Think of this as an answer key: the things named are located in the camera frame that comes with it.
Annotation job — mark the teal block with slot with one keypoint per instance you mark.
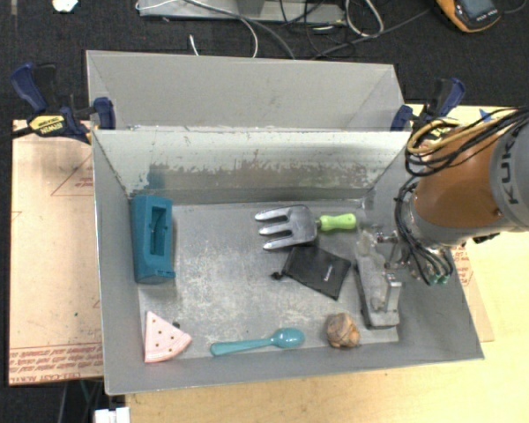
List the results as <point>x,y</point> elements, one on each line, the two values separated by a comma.
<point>142,245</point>

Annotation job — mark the brown knobbly ball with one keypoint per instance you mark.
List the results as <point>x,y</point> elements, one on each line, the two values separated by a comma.
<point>343,331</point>

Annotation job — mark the grey metal bin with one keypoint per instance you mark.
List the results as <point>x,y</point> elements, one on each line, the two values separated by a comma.
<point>247,280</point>

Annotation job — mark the black cylinder on white bracket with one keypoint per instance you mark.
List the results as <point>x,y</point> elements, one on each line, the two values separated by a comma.
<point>486,238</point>

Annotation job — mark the grey flat block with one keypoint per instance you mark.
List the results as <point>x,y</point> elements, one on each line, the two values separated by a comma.
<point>372,293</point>

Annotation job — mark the teal plastic spoon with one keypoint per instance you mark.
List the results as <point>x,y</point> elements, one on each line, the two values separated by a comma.
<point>286,338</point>

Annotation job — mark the brown cardboard board, red print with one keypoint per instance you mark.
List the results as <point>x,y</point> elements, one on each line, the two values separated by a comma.
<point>53,245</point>

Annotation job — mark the pink toy watermelon slice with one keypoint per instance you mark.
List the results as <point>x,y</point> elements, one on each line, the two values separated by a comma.
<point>161,339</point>

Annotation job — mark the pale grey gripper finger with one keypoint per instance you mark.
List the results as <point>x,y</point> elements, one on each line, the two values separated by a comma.
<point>367,245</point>
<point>392,295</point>

